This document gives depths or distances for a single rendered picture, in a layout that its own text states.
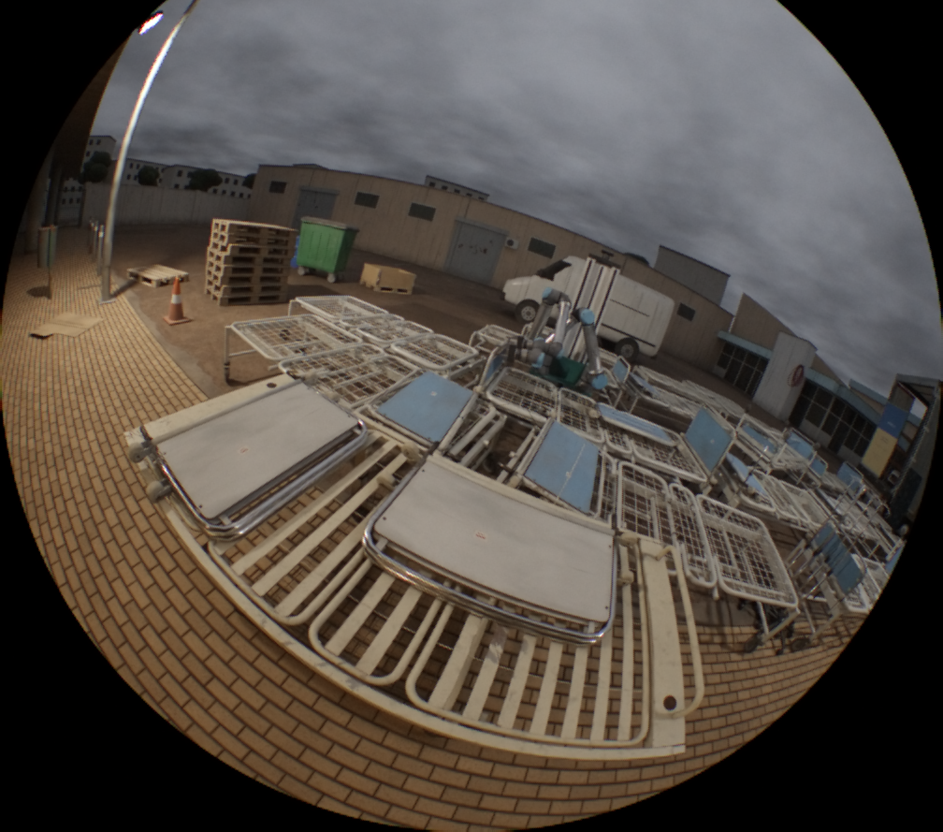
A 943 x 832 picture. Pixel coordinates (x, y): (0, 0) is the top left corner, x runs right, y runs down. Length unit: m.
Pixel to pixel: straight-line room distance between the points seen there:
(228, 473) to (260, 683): 0.80
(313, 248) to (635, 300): 9.00
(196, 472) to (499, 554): 0.88
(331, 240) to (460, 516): 6.94
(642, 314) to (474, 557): 9.63
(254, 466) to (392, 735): 1.04
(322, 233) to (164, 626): 7.22
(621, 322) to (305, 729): 10.08
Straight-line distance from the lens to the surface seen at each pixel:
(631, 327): 10.04
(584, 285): 3.09
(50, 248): 6.00
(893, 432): 11.84
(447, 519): 0.92
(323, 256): 7.53
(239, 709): 1.39
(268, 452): 1.04
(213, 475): 0.99
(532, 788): 1.49
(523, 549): 0.94
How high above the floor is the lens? 1.34
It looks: 18 degrees down
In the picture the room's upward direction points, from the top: 18 degrees clockwise
